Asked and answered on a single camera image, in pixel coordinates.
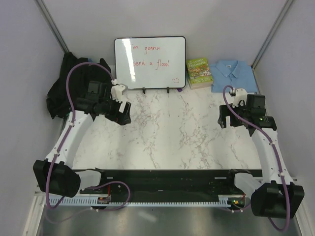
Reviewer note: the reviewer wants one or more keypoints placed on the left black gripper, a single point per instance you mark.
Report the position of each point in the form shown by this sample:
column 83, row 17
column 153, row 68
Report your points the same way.
column 119, row 117

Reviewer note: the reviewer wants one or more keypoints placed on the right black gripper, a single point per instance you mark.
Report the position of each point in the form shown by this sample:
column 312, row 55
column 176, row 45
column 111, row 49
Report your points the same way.
column 223, row 112

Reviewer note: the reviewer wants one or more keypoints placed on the black long sleeve shirt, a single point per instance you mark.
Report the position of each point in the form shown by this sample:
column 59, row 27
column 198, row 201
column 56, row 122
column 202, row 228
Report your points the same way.
column 57, row 101

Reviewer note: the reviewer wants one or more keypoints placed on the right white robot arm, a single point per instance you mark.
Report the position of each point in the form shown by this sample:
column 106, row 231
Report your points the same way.
column 276, row 196

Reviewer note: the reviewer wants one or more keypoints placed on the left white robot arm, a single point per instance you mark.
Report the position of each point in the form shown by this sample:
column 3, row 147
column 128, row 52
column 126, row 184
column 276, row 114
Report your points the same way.
column 55, row 174

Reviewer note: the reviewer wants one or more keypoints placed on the folded light blue shirt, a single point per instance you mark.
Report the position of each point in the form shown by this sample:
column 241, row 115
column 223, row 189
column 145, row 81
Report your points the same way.
column 235, row 73

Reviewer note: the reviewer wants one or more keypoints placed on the green treehouse book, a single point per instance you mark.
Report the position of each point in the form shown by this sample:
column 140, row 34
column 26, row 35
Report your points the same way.
column 198, row 73

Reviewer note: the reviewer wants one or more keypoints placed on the white whiteboard with red writing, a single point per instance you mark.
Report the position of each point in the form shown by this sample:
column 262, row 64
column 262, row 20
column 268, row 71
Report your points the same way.
column 151, row 62

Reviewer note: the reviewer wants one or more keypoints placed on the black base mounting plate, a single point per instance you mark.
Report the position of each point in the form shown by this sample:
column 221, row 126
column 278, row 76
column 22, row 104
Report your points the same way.
column 167, row 185

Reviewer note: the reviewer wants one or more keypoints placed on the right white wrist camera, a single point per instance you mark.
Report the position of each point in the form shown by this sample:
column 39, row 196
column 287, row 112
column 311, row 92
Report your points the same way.
column 240, row 97

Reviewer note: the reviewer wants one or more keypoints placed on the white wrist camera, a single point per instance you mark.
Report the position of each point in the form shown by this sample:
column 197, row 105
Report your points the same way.
column 240, row 97
column 118, row 91

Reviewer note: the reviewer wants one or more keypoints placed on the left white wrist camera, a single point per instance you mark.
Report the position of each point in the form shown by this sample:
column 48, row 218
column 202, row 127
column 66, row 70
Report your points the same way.
column 118, row 91

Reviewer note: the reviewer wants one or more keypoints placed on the light blue cable duct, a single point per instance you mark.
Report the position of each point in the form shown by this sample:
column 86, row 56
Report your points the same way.
column 97, row 201

